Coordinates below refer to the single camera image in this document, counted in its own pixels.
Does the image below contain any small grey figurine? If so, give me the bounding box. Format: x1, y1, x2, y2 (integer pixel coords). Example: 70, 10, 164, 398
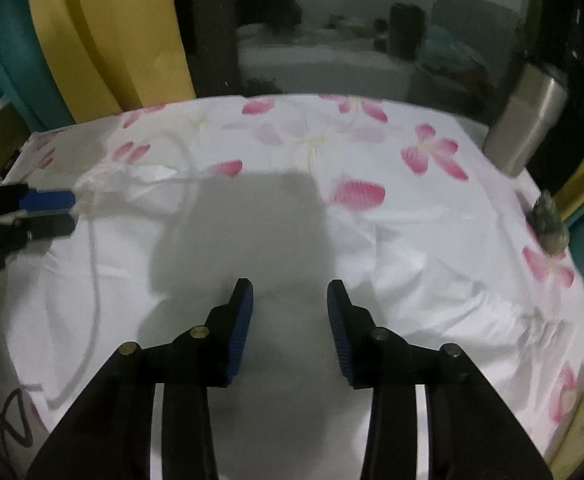
529, 190, 570, 257

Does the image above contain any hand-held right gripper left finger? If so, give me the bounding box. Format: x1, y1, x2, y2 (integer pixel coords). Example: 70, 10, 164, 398
26, 278, 254, 480

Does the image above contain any white shirt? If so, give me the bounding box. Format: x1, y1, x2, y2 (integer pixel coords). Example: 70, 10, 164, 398
44, 132, 198, 408

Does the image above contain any stainless steel tumbler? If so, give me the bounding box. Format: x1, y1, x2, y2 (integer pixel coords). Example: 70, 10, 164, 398
482, 62, 570, 178

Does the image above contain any black cable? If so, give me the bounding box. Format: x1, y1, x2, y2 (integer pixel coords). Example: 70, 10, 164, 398
0, 387, 35, 450

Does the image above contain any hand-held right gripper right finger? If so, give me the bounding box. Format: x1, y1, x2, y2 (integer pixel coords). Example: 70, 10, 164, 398
327, 279, 554, 480

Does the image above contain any pink floral white bedsheet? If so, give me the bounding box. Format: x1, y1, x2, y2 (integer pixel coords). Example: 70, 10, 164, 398
0, 92, 584, 480

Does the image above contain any brown cardboard box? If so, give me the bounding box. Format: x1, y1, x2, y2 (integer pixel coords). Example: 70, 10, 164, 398
0, 105, 33, 186

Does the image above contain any dark framed glass window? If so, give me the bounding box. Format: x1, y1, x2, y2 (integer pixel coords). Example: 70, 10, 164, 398
169, 0, 584, 126

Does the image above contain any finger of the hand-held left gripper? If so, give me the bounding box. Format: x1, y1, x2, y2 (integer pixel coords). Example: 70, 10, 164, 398
26, 212, 78, 242
19, 191, 77, 213

